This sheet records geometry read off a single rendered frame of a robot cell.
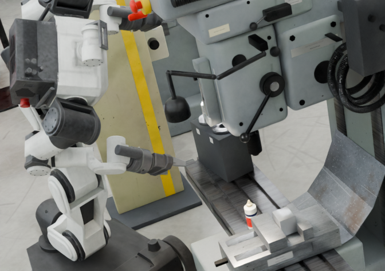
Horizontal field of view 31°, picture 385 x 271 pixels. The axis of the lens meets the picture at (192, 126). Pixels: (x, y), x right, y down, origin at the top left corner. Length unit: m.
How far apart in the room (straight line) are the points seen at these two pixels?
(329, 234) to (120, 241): 1.15
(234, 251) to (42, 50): 0.84
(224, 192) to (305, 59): 0.75
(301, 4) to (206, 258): 0.94
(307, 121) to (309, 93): 2.72
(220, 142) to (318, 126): 2.23
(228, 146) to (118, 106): 1.45
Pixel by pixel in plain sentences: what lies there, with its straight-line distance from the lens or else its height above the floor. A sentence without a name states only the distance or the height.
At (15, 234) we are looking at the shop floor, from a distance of 4.46.
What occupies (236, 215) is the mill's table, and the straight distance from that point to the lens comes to 2.46.
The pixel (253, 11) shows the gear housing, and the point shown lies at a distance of 1.93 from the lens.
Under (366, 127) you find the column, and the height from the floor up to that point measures 1.16.
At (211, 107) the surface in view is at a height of 1.40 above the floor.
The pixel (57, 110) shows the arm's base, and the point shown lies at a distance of 2.10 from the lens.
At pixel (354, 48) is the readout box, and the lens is 1.84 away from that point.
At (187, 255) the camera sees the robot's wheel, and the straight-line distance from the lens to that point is 2.91.
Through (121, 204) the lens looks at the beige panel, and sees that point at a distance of 4.20.
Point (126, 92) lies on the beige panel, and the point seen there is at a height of 0.77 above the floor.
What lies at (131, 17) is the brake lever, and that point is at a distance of 2.04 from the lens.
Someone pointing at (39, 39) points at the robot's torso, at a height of 1.67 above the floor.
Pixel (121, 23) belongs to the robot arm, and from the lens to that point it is 2.58.
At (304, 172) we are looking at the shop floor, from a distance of 4.28.
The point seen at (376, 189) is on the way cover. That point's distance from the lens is 2.34.
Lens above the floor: 2.33
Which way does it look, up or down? 28 degrees down
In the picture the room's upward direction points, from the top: 13 degrees counter-clockwise
